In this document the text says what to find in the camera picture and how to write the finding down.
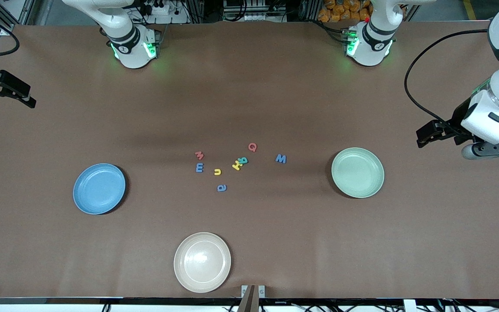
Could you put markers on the red foam letter Q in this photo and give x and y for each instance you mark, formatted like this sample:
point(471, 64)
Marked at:
point(249, 147)

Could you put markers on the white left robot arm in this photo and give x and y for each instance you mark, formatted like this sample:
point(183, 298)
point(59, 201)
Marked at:
point(368, 50)

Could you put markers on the blue plate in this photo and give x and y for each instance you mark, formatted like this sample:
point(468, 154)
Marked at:
point(99, 189)

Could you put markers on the teal foam letter R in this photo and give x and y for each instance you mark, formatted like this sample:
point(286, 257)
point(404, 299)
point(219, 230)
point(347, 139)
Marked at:
point(243, 160)

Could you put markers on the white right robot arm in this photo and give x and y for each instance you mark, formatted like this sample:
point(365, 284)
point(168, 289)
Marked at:
point(132, 52)

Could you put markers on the aluminium frame post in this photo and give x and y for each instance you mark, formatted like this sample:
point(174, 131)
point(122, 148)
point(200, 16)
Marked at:
point(6, 28)

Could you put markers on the green plate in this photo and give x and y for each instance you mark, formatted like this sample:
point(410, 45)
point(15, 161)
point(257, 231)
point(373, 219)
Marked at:
point(358, 172)

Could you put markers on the beige plate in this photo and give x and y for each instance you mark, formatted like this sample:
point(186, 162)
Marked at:
point(202, 262)

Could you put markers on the blue foam letter m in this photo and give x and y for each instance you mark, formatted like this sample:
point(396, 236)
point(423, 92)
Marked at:
point(199, 168)

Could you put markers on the white power strip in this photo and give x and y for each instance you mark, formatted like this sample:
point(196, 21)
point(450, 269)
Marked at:
point(160, 8)

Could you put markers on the yellow foam letter H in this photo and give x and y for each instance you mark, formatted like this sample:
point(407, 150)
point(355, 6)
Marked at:
point(236, 165)

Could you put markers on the metal mount bracket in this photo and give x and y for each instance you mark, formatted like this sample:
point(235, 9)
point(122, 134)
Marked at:
point(253, 299)

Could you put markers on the blue foam letter W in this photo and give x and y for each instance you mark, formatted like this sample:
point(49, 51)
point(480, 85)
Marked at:
point(280, 159)

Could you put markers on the orange snack bags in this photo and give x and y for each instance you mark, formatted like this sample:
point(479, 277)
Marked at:
point(340, 11)

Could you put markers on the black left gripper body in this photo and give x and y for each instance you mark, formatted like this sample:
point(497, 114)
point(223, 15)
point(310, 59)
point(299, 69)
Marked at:
point(460, 118)

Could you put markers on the red foam letter m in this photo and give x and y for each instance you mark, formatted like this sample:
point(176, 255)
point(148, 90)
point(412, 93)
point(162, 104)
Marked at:
point(199, 155)

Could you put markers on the blue foam letter a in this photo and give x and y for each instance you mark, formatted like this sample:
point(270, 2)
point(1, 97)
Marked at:
point(224, 188)

